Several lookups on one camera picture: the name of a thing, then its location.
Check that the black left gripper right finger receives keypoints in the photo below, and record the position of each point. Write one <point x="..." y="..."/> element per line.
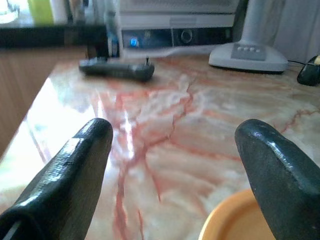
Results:
<point x="282" y="180"/>

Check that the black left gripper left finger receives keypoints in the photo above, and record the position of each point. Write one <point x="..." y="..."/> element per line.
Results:
<point x="62" y="180"/>

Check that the orange plastic cup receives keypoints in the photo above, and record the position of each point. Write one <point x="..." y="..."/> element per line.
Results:
<point x="230" y="220"/>

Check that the black and yellow gadget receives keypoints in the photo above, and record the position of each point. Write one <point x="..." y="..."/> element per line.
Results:
<point x="308" y="73"/>

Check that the black remote control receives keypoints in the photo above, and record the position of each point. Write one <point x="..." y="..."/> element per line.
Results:
<point x="117" y="70"/>

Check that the black ledge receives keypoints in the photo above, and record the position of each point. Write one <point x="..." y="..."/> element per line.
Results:
<point x="50" y="36"/>

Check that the clear plastic bottle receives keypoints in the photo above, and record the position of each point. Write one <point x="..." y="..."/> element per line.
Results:
<point x="111" y="30"/>

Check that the green container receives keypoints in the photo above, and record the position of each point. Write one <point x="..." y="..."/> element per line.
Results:
<point x="40" y="11"/>

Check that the white appliance with dark panel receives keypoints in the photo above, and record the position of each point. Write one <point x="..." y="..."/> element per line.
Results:
<point x="175" y="22"/>

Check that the white pedestal fan base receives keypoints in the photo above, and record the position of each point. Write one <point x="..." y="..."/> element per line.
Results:
<point x="247" y="56"/>

